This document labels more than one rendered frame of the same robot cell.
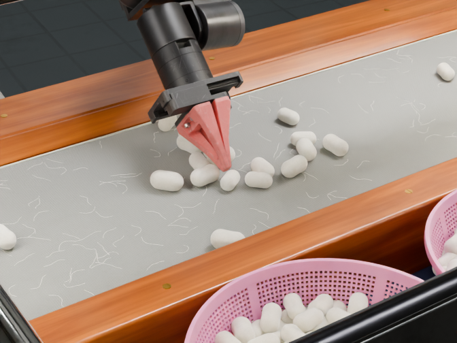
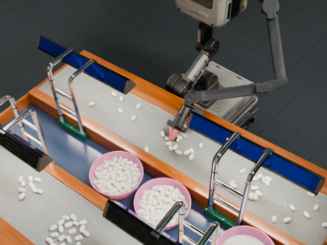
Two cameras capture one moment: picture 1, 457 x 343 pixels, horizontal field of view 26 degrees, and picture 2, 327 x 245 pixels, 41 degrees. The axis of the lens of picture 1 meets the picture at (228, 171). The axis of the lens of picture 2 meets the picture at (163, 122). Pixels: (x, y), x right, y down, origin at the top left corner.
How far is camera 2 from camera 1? 1.85 m
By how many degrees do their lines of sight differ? 54
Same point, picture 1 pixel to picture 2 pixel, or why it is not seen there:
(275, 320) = (127, 163)
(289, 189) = (172, 154)
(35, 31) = not seen: outside the picture
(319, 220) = (155, 160)
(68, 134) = (172, 112)
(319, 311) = (132, 168)
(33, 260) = (131, 125)
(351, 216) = (159, 165)
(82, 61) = not seen: outside the picture
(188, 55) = (178, 117)
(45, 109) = (176, 104)
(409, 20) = not seen: hidden behind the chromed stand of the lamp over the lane
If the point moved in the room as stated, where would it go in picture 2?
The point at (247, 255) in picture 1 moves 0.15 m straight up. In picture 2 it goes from (139, 153) to (137, 133)
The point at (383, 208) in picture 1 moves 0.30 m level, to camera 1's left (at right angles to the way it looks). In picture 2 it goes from (164, 169) to (144, 127)
